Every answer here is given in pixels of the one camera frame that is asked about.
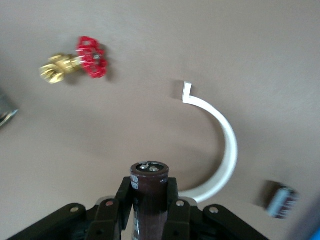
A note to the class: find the metal mesh power supply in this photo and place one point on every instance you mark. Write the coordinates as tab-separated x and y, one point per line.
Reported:
5	112

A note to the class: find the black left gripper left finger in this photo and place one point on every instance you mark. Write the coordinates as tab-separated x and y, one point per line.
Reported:
105	217

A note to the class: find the white curved plastic bracket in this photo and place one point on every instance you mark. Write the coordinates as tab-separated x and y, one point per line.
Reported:
230	140

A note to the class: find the short brown electrolytic capacitor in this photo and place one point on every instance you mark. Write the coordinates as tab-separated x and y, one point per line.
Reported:
282	202

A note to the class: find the long brown electrolytic capacitor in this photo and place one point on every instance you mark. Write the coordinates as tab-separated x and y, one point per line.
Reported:
150	200

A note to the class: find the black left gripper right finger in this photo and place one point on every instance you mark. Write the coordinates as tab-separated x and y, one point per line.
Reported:
182	220

